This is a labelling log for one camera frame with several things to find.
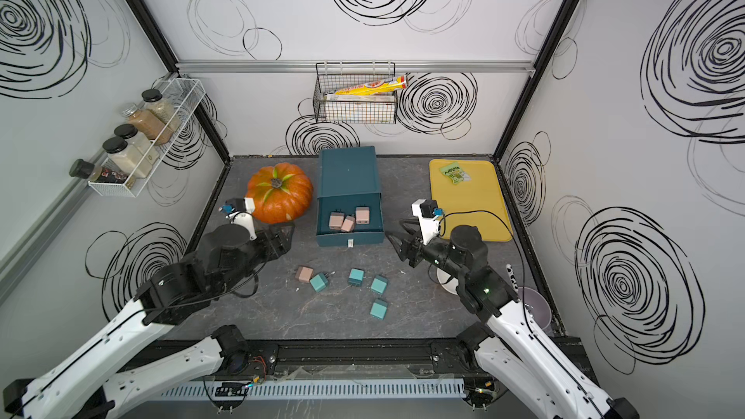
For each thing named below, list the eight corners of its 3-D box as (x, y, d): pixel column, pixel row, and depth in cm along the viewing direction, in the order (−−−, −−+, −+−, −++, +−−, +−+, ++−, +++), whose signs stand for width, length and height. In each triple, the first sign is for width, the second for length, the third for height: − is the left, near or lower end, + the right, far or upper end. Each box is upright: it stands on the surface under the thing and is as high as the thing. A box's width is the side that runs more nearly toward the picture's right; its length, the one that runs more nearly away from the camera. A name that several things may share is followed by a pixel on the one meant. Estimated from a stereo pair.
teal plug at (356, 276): (348, 286, 88) (347, 283, 86) (349, 271, 91) (348, 268, 89) (364, 286, 88) (364, 283, 86) (365, 271, 91) (365, 268, 89)
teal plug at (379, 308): (369, 315, 83) (369, 312, 80) (375, 299, 85) (375, 296, 83) (384, 321, 82) (384, 318, 79) (389, 305, 84) (389, 302, 82)
